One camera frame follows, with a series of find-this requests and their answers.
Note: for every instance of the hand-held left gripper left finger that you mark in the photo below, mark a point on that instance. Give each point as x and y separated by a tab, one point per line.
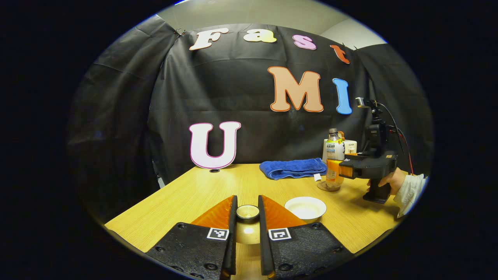
232	249

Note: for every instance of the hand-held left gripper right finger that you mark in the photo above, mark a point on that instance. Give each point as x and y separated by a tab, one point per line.
263	249

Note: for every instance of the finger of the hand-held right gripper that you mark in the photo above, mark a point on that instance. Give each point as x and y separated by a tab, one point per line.
356	154
346	171

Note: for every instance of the labelled plastic water bottle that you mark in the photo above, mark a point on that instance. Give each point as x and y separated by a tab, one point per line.
334	155

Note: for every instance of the round cork coaster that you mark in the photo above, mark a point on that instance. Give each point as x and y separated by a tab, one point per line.
323	187

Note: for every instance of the white teacup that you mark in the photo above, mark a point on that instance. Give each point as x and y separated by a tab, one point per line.
305	208

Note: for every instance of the white toaster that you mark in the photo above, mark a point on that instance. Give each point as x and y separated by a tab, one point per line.
351	147

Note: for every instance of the toast slice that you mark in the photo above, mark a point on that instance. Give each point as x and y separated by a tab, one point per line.
341	135

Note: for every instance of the blue folded towel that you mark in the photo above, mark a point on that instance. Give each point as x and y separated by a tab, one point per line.
291	168

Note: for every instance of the black backdrop cloth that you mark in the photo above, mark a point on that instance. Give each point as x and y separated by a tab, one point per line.
233	89

